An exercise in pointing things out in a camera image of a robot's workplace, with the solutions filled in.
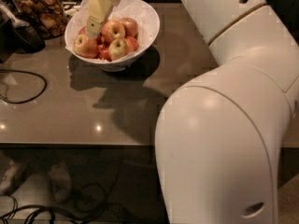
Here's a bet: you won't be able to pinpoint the small red apple bottom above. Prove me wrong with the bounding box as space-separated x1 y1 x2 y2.
98 44 111 62

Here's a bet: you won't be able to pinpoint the black appliance at left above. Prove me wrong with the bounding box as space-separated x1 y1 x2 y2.
0 0 45 63

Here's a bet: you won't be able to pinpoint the left white sock foot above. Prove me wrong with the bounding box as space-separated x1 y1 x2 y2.
0 160 27 195

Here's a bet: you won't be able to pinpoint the white paper bowl liner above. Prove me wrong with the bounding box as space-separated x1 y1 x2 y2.
64 0 160 67

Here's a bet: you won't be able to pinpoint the back right apple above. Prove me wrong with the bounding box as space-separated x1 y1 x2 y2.
120 18 138 37

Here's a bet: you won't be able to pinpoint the small red apple right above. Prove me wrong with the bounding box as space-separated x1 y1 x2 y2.
126 36 139 50

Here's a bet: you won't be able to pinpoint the red apple left middle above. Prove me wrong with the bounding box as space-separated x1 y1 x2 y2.
78 27 85 35

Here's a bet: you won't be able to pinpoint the glass jar of dried chips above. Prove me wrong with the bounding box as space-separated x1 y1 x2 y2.
13 0 67 39

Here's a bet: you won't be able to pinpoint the right white sock foot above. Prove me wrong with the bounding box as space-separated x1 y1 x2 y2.
48 161 72 203

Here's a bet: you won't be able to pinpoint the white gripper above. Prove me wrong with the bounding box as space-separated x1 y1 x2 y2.
85 0 113 38

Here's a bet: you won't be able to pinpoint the white sock foot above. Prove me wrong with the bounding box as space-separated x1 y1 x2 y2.
48 161 72 203
0 160 27 195

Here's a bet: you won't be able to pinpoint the white ceramic bowl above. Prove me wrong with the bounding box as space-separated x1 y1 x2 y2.
64 0 161 73

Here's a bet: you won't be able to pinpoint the cables on floor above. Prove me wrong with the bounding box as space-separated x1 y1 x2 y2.
0 159 125 224

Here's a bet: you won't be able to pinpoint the yellow-red apple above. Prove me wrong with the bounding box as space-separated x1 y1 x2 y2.
101 20 125 44
73 34 98 59
108 38 134 61

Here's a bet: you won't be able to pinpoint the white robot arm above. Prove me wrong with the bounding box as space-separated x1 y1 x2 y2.
155 0 299 224

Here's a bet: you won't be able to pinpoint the small red apple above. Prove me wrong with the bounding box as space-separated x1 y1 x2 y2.
126 36 139 50
98 44 111 62

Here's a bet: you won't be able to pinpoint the black cable on table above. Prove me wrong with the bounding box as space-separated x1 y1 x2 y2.
0 68 48 105

